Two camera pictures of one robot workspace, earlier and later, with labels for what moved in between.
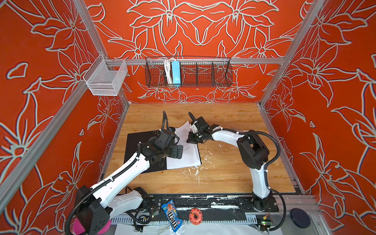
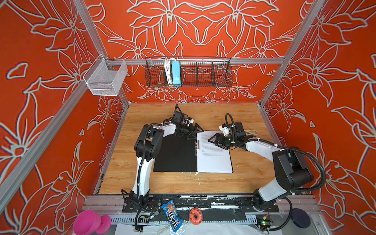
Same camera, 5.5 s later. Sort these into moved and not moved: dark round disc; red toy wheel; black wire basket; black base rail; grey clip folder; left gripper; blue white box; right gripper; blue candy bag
Moved: right gripper; left gripper; grey clip folder
Not moved: black wire basket; dark round disc; blue white box; blue candy bag; black base rail; red toy wheel
